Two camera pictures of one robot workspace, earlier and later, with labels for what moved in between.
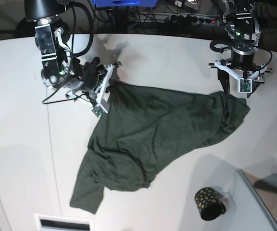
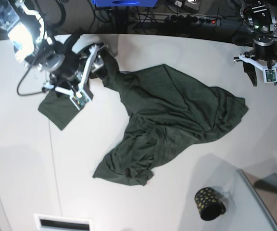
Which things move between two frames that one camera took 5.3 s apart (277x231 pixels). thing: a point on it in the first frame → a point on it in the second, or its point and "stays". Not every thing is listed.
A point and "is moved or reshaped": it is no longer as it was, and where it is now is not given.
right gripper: [242, 62] → [263, 56]
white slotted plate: [48, 222] stays
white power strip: [179, 18] stays
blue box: [125, 3] stays
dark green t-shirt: [141, 130] is moved or reshaped
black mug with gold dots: [208, 205] stays
